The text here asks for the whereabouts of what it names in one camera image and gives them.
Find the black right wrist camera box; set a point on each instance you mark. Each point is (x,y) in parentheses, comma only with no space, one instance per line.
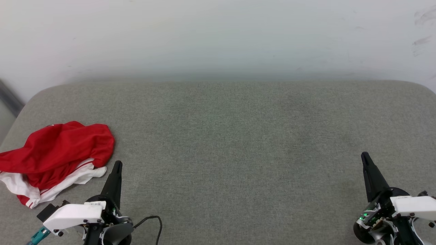
(427,194)

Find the red white basketball jersey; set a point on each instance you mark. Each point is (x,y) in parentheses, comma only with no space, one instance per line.
(58,149)

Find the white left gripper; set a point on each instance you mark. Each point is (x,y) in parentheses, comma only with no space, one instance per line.
(73,215)

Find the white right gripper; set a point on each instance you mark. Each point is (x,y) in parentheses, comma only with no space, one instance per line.
(412,206)

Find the teal left camera connector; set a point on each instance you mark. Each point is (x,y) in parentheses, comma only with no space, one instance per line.
(40,235)

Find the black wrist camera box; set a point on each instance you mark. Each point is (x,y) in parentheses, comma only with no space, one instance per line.
(47,212)
(427,194)

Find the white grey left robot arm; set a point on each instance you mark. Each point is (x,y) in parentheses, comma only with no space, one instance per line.
(117,235)

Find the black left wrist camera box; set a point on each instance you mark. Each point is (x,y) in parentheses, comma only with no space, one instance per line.
(47,212)

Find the grey metal rail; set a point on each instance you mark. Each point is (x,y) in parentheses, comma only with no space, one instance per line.
(9,97)

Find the grey fabric sofa cushion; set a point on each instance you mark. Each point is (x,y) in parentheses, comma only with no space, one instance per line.
(238,153)

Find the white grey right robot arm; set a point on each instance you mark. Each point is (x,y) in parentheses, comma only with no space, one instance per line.
(383,236)

